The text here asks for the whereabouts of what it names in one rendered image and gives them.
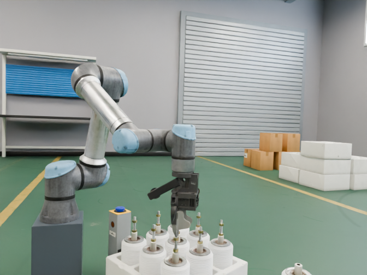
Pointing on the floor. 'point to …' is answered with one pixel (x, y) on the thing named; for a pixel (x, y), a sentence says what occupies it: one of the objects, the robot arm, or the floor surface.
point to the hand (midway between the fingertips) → (175, 232)
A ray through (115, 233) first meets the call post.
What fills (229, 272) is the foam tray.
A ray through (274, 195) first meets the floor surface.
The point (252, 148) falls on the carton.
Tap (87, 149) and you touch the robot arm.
